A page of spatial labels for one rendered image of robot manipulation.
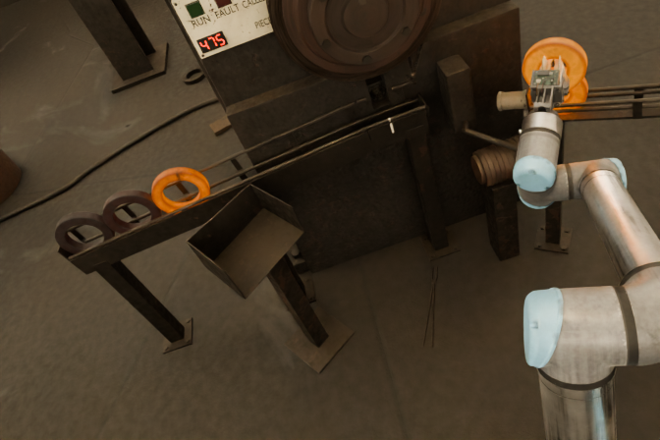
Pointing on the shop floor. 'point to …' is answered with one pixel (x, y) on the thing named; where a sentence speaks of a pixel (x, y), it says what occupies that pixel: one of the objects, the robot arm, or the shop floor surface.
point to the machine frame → (375, 223)
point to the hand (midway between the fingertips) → (554, 60)
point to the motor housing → (499, 195)
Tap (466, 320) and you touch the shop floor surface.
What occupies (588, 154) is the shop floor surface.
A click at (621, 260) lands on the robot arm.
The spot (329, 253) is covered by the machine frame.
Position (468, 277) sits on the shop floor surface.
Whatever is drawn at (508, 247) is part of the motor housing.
